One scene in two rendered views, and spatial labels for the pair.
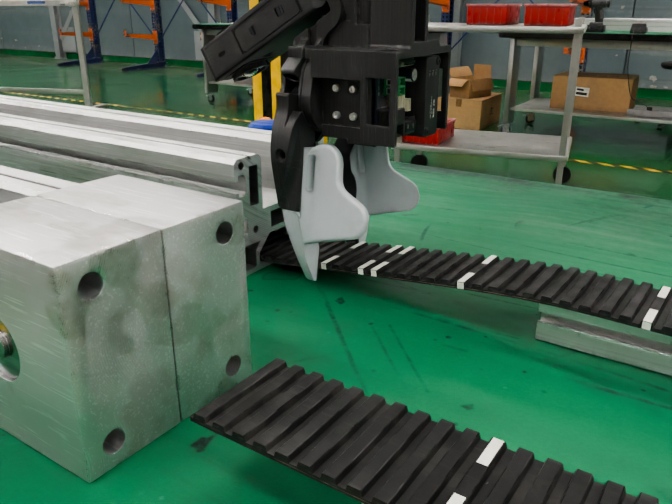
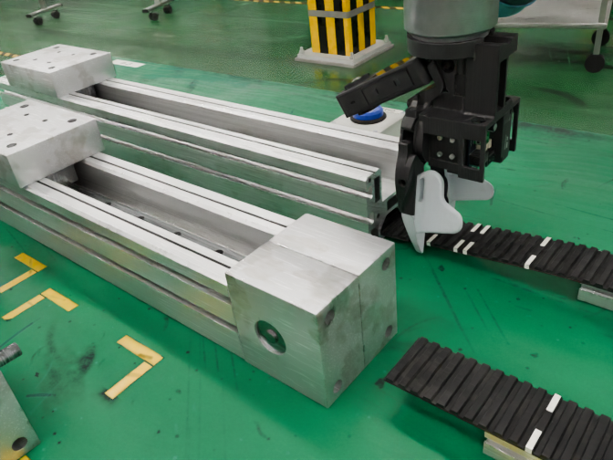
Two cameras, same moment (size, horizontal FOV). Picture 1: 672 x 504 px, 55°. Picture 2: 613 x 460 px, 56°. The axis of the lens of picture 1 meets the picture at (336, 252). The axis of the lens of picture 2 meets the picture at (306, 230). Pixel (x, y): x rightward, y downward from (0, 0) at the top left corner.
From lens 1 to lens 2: 19 cm
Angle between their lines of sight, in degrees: 14
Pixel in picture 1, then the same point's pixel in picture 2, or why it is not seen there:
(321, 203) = (429, 209)
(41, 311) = (305, 330)
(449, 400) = (522, 350)
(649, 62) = not seen: outside the picture
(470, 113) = not seen: outside the picture
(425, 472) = (518, 414)
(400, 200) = (480, 193)
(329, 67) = (436, 129)
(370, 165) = not seen: hidden behind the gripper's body
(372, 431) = (486, 389)
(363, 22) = (459, 94)
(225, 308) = (385, 303)
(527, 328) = (571, 289)
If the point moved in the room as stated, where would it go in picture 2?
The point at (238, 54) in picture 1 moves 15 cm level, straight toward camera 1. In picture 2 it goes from (365, 104) to (394, 176)
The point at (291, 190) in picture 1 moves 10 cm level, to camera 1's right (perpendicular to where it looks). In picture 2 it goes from (408, 202) to (519, 197)
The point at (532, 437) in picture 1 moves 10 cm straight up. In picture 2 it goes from (575, 377) to (597, 272)
